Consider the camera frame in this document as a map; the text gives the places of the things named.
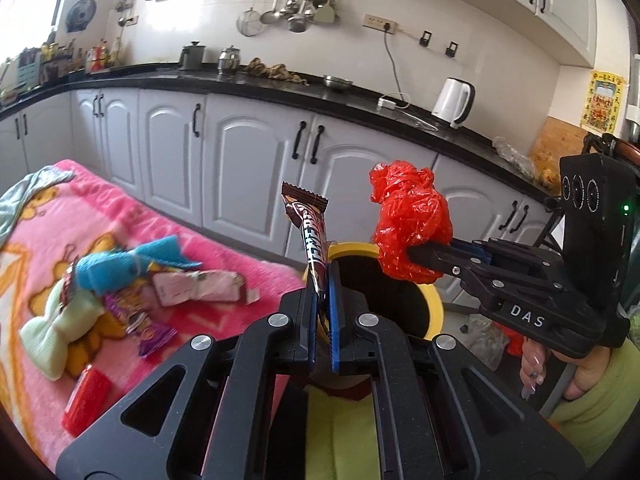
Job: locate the person's right forearm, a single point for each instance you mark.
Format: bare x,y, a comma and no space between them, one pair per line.
600,405

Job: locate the grey lidded pot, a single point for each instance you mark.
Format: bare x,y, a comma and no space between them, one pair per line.
191,56

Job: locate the person's right hand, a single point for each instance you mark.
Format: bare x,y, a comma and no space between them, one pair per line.
532,367

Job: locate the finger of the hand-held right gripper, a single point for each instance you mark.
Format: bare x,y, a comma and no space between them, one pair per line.
440,259
515,257

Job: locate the white electric kettle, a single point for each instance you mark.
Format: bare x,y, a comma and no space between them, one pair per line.
450,102

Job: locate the white kitchen cabinets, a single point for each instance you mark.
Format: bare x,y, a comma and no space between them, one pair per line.
550,5
250,160

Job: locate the black wall hook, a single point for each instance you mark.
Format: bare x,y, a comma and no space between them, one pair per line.
426,38
451,49

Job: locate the red packet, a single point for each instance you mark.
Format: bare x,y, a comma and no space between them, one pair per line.
85,400

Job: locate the black kitchen countertop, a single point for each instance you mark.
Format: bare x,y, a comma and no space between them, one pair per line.
280,91

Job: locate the steel teapot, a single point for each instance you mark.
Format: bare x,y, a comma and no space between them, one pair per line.
229,60

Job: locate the row of condiment bottles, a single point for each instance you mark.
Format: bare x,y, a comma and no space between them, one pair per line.
97,55

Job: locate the round wall vent fan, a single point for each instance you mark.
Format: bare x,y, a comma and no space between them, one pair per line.
80,15

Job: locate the wall power socket strip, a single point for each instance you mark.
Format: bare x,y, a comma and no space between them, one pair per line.
380,22

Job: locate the white power adapter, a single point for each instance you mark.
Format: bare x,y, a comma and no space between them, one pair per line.
387,103

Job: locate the red striped candy wrapper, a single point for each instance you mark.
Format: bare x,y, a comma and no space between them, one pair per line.
69,285

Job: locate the clear plastic bag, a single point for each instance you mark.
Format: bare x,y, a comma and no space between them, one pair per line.
510,156

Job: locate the person's green clothing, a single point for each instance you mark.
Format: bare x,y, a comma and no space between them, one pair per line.
340,435

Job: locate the teal storage box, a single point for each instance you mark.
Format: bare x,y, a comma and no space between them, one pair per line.
27,67

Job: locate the wooden board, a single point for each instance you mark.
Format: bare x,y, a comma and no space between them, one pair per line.
562,132

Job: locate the small hanging tools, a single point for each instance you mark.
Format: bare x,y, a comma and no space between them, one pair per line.
125,2

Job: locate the pale green fuzzy sock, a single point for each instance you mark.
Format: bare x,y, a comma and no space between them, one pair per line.
55,340

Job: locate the white lower kitchen cabinets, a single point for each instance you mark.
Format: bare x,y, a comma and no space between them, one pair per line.
250,160

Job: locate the light blue cloth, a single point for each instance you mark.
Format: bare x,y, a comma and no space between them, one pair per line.
30,190

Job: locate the pink printed blanket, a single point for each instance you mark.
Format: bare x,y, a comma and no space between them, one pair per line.
210,255

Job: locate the kitchen window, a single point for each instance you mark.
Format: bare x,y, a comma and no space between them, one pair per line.
25,0

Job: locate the red floor bag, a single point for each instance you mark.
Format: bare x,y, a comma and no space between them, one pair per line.
515,344

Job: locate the brown chocolate bar wrapper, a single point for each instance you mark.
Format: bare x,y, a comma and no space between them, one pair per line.
312,230

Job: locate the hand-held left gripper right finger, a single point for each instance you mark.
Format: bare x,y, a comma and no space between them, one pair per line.
334,330

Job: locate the pile of ginger roots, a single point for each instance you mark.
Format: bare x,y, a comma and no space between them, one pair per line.
272,72

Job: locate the white upper kitchen cabinets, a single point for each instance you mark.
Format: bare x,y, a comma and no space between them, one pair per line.
550,5

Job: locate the purple snack wrapper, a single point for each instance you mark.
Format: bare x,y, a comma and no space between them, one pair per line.
150,340

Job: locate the blue fuzzy sock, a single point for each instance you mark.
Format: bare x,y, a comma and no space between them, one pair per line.
110,270

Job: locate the red plastic bag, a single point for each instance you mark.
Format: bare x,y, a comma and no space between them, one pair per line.
410,215

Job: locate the pink white snack packet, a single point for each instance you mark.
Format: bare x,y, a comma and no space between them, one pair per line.
190,287

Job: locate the steel bowl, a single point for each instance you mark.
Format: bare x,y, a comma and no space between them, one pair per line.
337,81

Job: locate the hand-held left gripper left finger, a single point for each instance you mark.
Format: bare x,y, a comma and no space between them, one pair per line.
314,345

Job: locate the row of hanging kitchen utensils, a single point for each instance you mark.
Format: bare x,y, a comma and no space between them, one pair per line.
300,7

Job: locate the yellow wall poster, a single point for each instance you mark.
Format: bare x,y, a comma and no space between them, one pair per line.
605,105

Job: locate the yellow plastic bag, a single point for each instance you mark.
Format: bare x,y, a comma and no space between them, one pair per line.
546,165

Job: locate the crumpled clear floor bag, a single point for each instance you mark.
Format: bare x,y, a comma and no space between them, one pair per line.
482,342

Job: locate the yellow rimmed trash bin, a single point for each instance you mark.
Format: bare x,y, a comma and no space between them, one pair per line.
395,300

